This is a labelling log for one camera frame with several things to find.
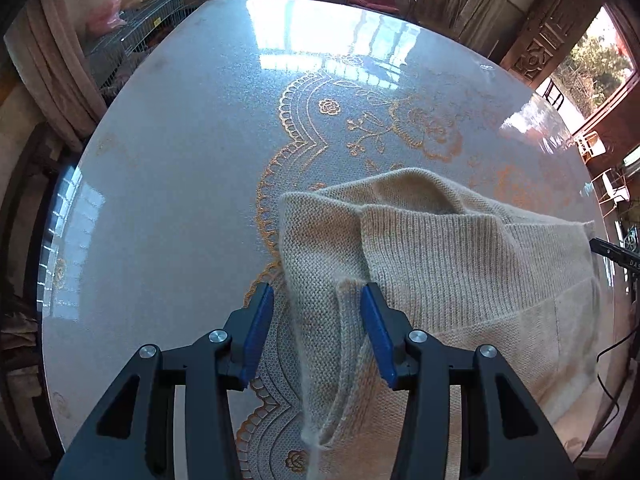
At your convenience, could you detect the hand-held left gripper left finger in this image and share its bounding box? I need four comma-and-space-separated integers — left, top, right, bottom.
52, 282, 275, 480

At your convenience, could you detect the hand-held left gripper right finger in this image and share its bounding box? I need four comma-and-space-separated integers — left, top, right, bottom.
360, 282, 579, 480

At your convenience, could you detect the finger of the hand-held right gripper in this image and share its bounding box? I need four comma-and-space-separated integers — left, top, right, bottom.
589, 238, 629, 264

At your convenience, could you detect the beige knit sweater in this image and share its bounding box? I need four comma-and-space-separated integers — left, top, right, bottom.
277, 167, 604, 480

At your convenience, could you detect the metal chair with white cushion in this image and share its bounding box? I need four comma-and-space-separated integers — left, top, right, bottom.
597, 169, 629, 206

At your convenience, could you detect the carved wooden door leaf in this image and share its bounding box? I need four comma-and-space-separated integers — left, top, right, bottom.
569, 72, 640, 139
499, 0, 609, 86

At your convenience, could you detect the black metal chair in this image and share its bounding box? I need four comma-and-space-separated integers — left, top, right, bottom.
537, 79, 566, 111

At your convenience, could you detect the long grey curtain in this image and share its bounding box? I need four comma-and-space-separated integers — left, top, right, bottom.
447, 0, 531, 56

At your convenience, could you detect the beige pleated curtain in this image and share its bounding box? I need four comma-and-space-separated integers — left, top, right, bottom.
4, 0, 109, 151

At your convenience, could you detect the pink plastic bag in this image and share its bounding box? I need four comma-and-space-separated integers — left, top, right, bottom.
87, 0, 129, 31

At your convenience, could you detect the black cable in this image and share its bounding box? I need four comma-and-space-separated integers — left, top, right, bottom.
572, 329, 639, 466

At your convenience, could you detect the wire cage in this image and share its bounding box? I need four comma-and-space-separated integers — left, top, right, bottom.
82, 0, 201, 86

